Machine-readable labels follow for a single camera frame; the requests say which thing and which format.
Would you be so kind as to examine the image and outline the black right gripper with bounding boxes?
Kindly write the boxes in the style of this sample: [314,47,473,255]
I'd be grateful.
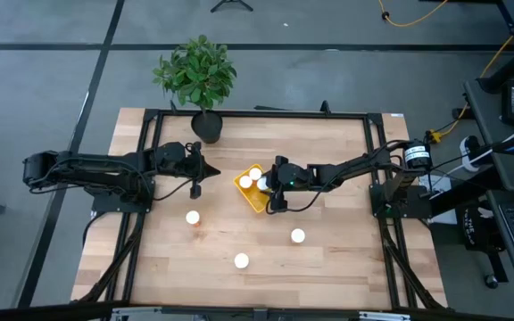
[267,155,312,213]

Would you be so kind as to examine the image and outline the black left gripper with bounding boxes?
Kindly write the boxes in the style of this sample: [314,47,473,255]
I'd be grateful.
[178,141,222,201]

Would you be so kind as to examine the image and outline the yellow plastic basket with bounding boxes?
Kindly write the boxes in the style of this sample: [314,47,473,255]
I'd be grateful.
[233,163,278,214]

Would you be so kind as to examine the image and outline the green potted plant black pot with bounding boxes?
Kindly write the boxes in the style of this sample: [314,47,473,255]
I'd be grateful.
[152,34,238,144]

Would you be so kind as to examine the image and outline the black tripod legs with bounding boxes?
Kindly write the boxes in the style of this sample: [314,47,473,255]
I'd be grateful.
[210,0,254,13]

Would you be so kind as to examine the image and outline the white paper sheet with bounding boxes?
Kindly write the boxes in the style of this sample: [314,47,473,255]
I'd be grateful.
[417,173,460,226]

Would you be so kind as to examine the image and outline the person's foot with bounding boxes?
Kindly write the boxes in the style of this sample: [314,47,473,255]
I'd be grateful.
[459,135,484,174]

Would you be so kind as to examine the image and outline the black bag white lettering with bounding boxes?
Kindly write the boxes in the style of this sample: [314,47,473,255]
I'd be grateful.
[455,203,493,251]

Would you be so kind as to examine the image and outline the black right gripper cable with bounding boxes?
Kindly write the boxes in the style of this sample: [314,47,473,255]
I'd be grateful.
[265,176,345,216]

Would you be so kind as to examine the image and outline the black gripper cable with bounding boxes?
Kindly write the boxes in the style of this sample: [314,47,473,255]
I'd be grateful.
[265,176,345,216]
[152,176,195,202]

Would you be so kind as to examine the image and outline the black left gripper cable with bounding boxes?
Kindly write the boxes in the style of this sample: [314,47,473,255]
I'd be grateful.
[152,176,195,202]

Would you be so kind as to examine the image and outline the black aluminium table frame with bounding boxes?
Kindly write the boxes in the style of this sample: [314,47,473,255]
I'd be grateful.
[78,100,446,311]

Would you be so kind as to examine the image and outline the black overhead mount bar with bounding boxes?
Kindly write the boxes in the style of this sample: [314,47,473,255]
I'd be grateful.
[0,301,514,321]

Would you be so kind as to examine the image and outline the yellow cable with black plug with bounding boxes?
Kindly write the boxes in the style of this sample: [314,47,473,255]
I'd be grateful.
[377,0,450,29]

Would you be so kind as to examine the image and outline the long yellow extension cable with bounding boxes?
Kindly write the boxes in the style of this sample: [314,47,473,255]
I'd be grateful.
[428,8,514,144]

